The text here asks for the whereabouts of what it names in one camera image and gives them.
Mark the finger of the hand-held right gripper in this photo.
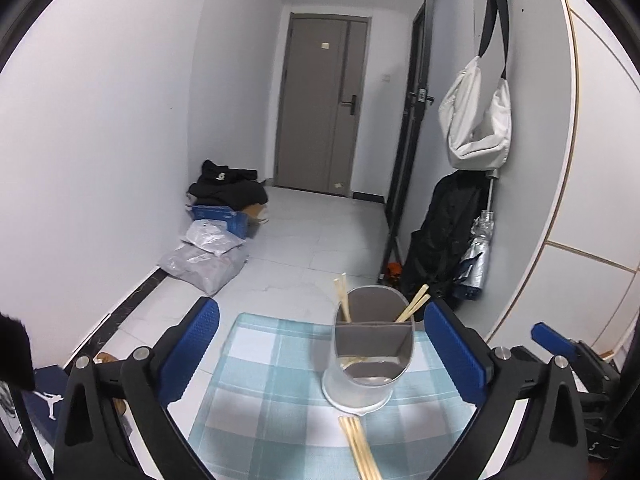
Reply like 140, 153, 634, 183
531, 322, 583, 358

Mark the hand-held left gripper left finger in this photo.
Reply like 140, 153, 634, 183
52, 296, 221, 480

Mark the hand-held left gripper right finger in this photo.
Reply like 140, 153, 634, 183
424, 299, 590, 480

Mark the grey utensil holder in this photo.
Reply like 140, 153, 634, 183
321, 285, 417, 414

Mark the white shoulder bag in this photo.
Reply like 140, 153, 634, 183
438, 0, 515, 171

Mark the grey plastic parcel bag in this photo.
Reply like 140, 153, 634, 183
157, 245, 250, 297

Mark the brown suede shoe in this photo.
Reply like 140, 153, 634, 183
94, 352, 127, 411

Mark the teal checked tablecloth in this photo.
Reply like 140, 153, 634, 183
187, 312, 481, 480

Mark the silver folded umbrella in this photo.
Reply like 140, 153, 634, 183
456, 170, 497, 302

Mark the black backpack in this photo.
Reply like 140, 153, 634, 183
400, 172, 488, 311

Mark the white plastic parcel bag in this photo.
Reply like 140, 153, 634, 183
182, 220, 246, 257

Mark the blue box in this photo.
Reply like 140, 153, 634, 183
191, 205, 250, 240

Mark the navy shoe box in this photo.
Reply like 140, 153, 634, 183
17, 365, 68, 443

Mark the pile of black clothes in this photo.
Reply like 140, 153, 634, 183
187, 159, 269, 211

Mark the grey door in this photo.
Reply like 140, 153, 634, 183
274, 12, 372, 198

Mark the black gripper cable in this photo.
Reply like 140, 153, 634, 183
14, 387, 55, 480

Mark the black metal door frame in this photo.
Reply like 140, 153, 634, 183
384, 0, 435, 283

